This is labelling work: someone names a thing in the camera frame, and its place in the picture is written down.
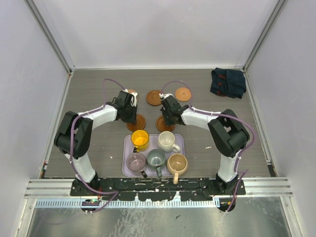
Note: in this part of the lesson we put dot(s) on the front aluminium rail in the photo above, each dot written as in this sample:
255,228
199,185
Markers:
254,187

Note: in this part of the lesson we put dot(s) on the right aluminium frame post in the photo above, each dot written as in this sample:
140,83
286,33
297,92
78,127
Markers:
265,31

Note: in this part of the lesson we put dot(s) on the slotted white cable duct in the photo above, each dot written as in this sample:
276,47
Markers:
82,202

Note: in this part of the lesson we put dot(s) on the lavender plastic tray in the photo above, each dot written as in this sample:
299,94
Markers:
128,149

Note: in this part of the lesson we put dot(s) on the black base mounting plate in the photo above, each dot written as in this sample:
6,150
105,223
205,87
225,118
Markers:
156,189

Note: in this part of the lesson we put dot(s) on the white ceramic mug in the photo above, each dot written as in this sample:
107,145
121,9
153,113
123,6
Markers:
166,142

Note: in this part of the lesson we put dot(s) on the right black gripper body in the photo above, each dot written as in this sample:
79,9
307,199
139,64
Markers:
167,114

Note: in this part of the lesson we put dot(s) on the yellow glass mug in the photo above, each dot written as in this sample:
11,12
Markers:
140,140

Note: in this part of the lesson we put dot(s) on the beige ceramic mug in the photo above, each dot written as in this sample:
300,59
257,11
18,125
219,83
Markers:
177,165

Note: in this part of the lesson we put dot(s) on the dark blue folded cloth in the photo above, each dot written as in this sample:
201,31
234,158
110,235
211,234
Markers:
228,83

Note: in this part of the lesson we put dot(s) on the clear purple glass mug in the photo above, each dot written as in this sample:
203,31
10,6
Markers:
136,163

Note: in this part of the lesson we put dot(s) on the left aluminium frame post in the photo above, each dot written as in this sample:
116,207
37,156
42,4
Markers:
49,35

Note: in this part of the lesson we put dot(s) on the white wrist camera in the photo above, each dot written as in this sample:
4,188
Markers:
133,100
164,96

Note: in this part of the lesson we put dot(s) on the grey green ceramic mug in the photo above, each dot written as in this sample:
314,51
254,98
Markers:
156,161

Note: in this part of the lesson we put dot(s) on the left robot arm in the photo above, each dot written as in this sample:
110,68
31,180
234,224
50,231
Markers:
74,133

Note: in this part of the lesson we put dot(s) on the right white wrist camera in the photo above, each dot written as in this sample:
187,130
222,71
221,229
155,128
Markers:
164,96

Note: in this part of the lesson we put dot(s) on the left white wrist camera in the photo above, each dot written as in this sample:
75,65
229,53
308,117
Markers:
133,100

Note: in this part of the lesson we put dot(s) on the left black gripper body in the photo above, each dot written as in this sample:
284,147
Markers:
129,116

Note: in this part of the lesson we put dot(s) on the aluminium frame post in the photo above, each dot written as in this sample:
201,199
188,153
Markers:
49,35
265,31

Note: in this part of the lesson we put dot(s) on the wooden coaster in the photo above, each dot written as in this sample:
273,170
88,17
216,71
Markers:
161,126
139,125
153,98

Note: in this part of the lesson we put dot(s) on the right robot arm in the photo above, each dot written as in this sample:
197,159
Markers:
228,133

